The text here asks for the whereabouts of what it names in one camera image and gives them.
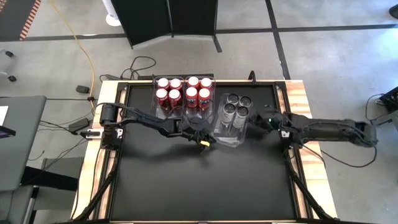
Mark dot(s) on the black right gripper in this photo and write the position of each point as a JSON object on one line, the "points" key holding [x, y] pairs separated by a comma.
{"points": [[272, 121]]}

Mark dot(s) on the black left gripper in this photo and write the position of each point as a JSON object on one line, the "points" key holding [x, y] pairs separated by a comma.
{"points": [[196, 133]]}

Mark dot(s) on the white Celsius energy can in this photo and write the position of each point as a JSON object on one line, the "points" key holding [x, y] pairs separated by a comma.
{"points": [[229, 109], [232, 99], [242, 112]]}

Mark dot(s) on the clear plastic bin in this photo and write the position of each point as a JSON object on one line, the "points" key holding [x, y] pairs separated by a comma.
{"points": [[230, 138], [199, 116], [161, 113]]}

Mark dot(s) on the clear plastic bottle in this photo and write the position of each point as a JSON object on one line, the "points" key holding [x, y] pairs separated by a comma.
{"points": [[245, 101]]}

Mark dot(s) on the red Coca-Cola can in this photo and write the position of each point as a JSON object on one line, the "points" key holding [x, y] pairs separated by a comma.
{"points": [[163, 83], [161, 95], [174, 96], [175, 84]]}

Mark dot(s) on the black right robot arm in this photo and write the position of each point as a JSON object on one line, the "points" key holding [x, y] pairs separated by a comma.
{"points": [[326, 129]]}

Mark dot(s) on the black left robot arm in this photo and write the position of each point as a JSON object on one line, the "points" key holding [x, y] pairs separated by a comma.
{"points": [[149, 123]]}

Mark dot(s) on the yellow tape tag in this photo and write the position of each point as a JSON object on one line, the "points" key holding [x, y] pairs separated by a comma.
{"points": [[204, 143]]}

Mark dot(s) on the black edge-mounted clamp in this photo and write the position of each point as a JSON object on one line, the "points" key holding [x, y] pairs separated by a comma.
{"points": [[252, 77]]}

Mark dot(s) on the black equipment stand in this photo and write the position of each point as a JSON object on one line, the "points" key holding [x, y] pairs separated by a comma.
{"points": [[388, 102]]}

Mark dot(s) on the black power adapter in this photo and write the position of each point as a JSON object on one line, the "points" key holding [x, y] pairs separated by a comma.
{"points": [[79, 124], [83, 89]]}

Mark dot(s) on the black folding partition screen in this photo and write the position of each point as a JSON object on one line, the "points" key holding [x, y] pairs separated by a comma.
{"points": [[146, 18]]}

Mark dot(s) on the white round stand base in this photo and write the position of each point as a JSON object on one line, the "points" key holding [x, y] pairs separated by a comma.
{"points": [[112, 20]]}

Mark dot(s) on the grey desk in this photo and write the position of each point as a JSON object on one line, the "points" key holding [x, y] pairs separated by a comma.
{"points": [[21, 140]]}

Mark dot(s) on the white chair base with casters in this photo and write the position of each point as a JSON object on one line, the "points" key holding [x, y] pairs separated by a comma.
{"points": [[10, 53]]}

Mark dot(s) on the black mat with orange stripes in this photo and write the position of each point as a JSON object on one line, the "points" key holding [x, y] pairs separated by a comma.
{"points": [[15, 15]]}

